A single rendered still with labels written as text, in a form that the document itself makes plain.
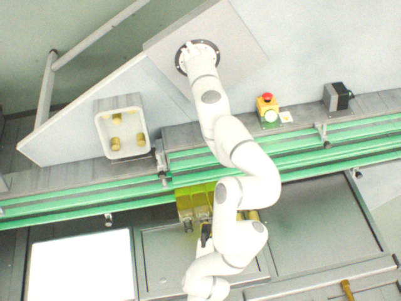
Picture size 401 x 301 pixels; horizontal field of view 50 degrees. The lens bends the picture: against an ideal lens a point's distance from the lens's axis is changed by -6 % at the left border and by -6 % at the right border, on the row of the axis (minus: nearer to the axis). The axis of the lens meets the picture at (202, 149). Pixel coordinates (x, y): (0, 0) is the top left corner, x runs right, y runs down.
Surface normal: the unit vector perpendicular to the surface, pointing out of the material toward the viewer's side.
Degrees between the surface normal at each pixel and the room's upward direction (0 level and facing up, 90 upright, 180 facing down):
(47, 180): 90
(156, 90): 0
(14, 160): 90
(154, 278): 90
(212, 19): 3
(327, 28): 0
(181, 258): 90
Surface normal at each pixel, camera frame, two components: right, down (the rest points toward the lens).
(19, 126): -0.08, -0.72
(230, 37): 0.18, 0.71
